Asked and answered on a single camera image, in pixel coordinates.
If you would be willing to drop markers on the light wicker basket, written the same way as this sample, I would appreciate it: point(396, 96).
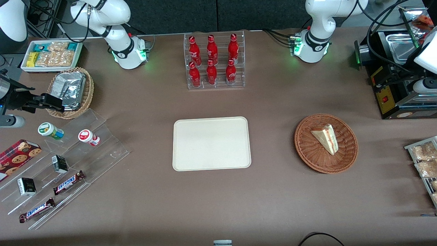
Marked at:
point(88, 92)

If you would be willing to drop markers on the grey snack tray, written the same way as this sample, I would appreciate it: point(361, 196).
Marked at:
point(411, 147)

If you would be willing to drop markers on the black food warmer cabinet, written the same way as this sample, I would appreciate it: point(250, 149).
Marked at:
point(375, 51)

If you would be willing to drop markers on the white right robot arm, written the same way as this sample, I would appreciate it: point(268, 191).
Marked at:
point(119, 44)

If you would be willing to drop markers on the steel warmer pan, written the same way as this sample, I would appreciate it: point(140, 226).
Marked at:
point(399, 48)

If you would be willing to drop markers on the clear cracker bag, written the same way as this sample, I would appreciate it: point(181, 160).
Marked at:
point(58, 46)
point(56, 59)

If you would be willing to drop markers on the green lid yoghurt cup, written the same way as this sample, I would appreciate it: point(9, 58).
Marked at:
point(50, 131)

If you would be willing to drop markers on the clear acrylic stepped display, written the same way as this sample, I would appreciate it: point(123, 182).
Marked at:
point(102, 150)

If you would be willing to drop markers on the teal snack packet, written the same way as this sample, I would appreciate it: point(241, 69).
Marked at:
point(72, 46)
point(40, 47)

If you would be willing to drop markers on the clear acrylic bottle rack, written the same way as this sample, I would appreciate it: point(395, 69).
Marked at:
point(220, 85)

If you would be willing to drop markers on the brown snickers bar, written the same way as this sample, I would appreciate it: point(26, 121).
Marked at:
point(37, 210)
point(68, 182)

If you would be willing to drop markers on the red cookie box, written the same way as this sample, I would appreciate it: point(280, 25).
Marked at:
point(17, 159)

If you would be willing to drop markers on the white rectangular snack bin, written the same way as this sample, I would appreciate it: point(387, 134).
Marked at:
point(79, 54)

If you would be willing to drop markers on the triangle sandwich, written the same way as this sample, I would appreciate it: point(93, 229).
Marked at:
point(327, 138)

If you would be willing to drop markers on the brown wicker basket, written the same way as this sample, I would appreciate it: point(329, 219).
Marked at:
point(307, 150)

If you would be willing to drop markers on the small black carton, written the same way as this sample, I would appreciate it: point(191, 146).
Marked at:
point(26, 186)
point(60, 164)

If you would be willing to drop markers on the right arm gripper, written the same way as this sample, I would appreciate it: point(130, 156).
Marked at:
point(16, 98)

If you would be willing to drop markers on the cream plastic tray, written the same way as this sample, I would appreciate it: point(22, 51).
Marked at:
point(211, 143)

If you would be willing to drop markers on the red cola bottle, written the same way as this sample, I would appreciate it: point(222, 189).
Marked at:
point(194, 51)
point(233, 48)
point(212, 50)
point(231, 73)
point(194, 76)
point(211, 74)

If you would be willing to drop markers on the red lid yoghurt cup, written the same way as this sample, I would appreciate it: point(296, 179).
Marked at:
point(88, 137)

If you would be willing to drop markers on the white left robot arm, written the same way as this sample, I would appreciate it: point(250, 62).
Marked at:
point(315, 20)

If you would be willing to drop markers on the clear nut snack bag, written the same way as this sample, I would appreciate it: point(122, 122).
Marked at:
point(423, 152)
point(426, 169)

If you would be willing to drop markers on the orange red packaged food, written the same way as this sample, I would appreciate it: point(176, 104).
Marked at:
point(423, 21)

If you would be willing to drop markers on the silver foil pouch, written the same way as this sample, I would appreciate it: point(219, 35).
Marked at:
point(70, 89)

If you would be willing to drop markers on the yellow snack packet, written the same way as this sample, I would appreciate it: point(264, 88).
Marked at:
point(32, 59)

